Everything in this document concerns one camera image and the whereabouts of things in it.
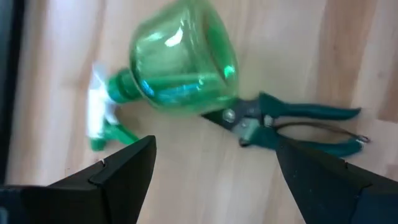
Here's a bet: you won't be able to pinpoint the green handled pruning shears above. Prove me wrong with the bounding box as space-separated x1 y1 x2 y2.
201 91 371 159

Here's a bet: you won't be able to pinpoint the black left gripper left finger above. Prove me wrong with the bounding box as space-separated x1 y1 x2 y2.
49 135 157 224

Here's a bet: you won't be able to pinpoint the black aluminium table frame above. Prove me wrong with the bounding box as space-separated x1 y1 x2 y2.
0 0 26 185

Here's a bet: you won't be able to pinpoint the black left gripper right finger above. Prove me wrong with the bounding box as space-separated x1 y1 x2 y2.
275 138 373 224

